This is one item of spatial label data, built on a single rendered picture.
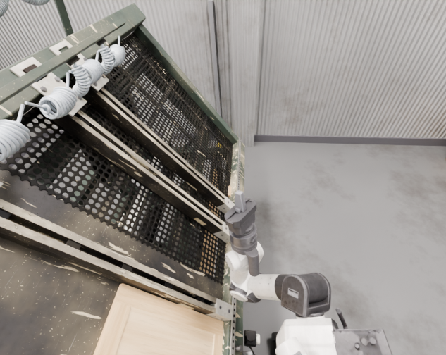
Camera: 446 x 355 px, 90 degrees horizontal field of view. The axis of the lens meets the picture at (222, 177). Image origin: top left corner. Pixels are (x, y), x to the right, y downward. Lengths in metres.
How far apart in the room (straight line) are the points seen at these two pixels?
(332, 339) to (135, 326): 0.60
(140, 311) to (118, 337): 0.10
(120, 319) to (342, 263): 2.04
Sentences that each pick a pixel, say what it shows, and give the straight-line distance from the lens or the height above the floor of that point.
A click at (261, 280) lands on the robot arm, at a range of 0.96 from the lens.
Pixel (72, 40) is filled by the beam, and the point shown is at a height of 1.91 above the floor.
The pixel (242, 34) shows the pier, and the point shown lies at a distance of 2.80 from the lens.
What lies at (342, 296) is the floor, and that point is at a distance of 2.39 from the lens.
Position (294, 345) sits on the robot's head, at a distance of 0.71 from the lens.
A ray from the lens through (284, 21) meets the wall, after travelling 2.93.
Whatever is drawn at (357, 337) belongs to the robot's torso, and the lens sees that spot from 0.80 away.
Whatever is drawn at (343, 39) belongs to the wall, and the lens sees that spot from 3.10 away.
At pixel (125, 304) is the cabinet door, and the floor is 1.33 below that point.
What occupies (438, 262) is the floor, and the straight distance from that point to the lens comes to 2.96.
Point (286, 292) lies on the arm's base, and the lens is 0.86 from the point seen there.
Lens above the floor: 2.13
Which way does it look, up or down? 46 degrees down
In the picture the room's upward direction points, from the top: 5 degrees counter-clockwise
